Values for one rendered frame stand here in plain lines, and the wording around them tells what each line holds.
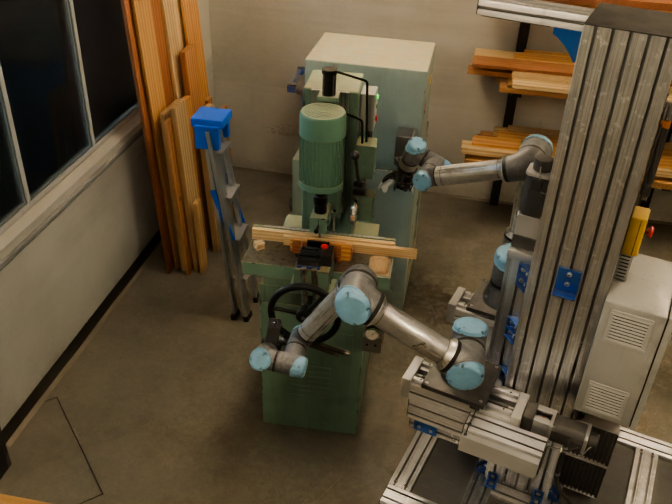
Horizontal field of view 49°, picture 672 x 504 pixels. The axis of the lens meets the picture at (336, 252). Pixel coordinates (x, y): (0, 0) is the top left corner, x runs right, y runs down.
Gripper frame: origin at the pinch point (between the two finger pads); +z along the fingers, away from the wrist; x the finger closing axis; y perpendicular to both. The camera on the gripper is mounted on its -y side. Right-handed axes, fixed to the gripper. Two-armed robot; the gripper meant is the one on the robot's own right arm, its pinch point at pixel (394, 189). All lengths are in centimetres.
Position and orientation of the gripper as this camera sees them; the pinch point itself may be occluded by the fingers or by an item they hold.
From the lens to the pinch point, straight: 320.9
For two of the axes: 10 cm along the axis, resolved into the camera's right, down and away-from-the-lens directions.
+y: 0.9, 8.7, -4.8
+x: 9.8, 0.1, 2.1
